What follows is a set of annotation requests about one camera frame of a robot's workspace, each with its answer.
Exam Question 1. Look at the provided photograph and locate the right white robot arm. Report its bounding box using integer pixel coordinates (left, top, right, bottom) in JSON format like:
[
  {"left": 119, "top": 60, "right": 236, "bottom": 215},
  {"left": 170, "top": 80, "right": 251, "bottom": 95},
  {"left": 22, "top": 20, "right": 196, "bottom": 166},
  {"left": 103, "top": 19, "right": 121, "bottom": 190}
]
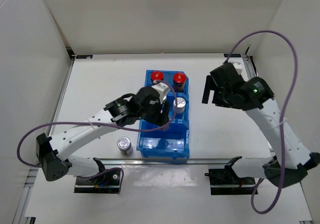
[{"left": 202, "top": 74, "right": 320, "bottom": 188}]

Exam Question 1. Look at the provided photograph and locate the blue corner label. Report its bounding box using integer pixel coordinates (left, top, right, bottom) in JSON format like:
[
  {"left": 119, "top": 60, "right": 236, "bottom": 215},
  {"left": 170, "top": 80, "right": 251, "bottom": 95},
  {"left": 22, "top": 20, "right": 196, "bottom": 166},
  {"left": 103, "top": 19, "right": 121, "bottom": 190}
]
[
  {"left": 223, "top": 53, "right": 242, "bottom": 58},
  {"left": 75, "top": 55, "right": 93, "bottom": 59}
]

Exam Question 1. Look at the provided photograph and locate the middle blue storage bin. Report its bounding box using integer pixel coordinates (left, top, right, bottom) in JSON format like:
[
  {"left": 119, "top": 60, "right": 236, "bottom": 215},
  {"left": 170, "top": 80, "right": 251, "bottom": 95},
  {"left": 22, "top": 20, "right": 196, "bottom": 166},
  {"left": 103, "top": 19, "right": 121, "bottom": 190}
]
[{"left": 138, "top": 92, "right": 189, "bottom": 128}]

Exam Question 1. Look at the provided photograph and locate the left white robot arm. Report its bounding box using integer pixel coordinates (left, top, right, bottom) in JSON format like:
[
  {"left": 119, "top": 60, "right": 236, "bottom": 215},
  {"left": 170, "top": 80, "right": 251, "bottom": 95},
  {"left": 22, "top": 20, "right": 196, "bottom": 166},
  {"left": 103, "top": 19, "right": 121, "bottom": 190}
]
[{"left": 36, "top": 83, "right": 170, "bottom": 184}]

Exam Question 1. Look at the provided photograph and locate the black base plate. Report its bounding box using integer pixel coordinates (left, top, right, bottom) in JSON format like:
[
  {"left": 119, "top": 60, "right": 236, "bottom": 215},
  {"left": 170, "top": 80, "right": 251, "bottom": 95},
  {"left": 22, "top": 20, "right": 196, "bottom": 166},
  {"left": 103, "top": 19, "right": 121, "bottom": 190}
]
[
  {"left": 204, "top": 168, "right": 256, "bottom": 196},
  {"left": 73, "top": 167, "right": 124, "bottom": 194}
]

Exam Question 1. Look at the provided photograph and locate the far blue storage bin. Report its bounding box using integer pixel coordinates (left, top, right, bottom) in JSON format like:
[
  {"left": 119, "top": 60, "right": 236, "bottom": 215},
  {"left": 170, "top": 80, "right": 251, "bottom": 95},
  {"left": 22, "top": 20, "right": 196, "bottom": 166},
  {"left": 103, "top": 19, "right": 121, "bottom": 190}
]
[{"left": 144, "top": 70, "right": 190, "bottom": 95}]

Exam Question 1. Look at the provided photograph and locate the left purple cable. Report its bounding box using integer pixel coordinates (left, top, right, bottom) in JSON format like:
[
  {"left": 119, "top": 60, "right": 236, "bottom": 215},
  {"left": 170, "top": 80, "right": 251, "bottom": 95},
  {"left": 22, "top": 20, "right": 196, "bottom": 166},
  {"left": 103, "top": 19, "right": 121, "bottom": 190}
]
[{"left": 16, "top": 79, "right": 178, "bottom": 194}]

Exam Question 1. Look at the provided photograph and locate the red-lid sauce jar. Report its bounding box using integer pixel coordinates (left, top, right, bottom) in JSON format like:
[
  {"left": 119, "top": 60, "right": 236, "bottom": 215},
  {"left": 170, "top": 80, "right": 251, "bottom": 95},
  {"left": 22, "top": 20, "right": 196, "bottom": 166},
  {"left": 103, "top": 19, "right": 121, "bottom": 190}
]
[
  {"left": 173, "top": 72, "right": 187, "bottom": 93},
  {"left": 150, "top": 70, "right": 164, "bottom": 83}
]

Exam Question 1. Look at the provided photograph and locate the left blue corner label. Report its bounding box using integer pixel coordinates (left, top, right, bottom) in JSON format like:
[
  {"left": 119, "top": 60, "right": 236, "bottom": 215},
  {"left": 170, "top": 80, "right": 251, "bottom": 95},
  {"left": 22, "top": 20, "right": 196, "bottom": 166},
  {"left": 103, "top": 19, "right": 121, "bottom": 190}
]
[{"left": 75, "top": 55, "right": 93, "bottom": 59}]

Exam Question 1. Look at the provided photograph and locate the right blue corner label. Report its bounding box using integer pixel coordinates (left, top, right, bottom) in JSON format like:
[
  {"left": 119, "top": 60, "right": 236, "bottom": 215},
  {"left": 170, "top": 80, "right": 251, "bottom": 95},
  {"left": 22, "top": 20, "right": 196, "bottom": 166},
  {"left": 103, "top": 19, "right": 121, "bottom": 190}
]
[{"left": 223, "top": 53, "right": 242, "bottom": 58}]

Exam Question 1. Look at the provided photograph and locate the blue storage bin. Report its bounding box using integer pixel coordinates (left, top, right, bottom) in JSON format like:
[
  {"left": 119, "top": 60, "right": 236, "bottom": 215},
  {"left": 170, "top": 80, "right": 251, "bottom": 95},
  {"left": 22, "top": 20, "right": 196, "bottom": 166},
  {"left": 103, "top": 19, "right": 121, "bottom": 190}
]
[
  {"left": 138, "top": 92, "right": 189, "bottom": 128},
  {"left": 144, "top": 70, "right": 190, "bottom": 95},
  {"left": 136, "top": 119, "right": 190, "bottom": 160}
]

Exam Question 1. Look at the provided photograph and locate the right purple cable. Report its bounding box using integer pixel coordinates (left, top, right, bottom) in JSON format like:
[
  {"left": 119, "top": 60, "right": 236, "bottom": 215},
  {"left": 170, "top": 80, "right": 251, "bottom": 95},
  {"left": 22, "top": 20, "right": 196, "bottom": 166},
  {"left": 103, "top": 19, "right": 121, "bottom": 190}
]
[{"left": 224, "top": 30, "right": 299, "bottom": 214}]

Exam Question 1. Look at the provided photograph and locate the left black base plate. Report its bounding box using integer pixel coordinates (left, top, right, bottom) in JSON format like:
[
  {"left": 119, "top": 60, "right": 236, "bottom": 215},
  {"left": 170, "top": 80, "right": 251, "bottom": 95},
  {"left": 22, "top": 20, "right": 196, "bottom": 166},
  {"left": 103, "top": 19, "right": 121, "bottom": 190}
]
[{"left": 73, "top": 167, "right": 124, "bottom": 194}]

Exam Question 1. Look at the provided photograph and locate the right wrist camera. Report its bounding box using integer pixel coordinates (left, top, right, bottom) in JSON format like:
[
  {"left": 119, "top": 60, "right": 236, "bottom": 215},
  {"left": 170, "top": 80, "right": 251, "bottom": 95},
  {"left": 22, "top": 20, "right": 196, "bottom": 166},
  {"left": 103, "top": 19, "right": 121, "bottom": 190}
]
[{"left": 210, "top": 62, "right": 244, "bottom": 88}]

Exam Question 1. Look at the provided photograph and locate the purple cable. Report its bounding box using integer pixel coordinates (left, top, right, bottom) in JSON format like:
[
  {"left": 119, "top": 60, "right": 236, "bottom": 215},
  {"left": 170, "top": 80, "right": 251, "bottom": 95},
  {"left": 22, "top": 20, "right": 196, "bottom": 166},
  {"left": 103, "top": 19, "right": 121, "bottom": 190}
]
[
  {"left": 224, "top": 30, "right": 299, "bottom": 214},
  {"left": 16, "top": 79, "right": 178, "bottom": 194}
]

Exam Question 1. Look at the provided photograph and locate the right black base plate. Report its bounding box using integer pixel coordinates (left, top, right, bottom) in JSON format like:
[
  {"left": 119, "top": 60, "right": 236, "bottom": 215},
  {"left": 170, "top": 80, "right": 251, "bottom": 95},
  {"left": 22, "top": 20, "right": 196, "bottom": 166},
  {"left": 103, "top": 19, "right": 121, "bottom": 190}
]
[{"left": 204, "top": 168, "right": 256, "bottom": 196}]

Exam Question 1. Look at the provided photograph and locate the near blue storage bin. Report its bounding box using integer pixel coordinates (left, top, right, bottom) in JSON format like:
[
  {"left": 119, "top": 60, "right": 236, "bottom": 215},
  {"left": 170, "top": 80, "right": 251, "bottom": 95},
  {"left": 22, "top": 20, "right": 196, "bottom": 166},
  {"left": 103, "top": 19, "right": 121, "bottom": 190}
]
[{"left": 136, "top": 119, "right": 190, "bottom": 160}]

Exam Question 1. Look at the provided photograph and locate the left near silver-lid jar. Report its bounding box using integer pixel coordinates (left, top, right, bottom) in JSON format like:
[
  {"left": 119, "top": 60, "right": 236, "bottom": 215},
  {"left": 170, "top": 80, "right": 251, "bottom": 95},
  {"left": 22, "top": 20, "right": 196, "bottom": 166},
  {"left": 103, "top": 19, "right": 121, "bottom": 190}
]
[{"left": 117, "top": 136, "right": 133, "bottom": 156}]

